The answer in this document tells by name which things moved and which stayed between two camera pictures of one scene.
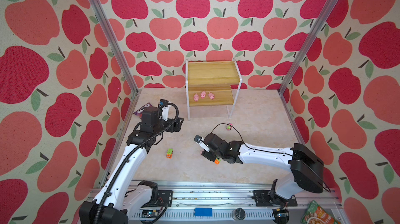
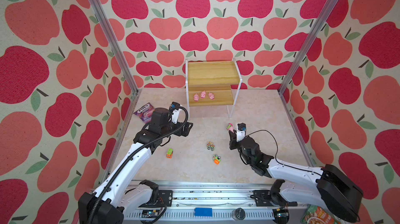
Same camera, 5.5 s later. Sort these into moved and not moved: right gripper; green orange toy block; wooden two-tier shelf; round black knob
Moved: right gripper
Not moved: green orange toy block; wooden two-tier shelf; round black knob
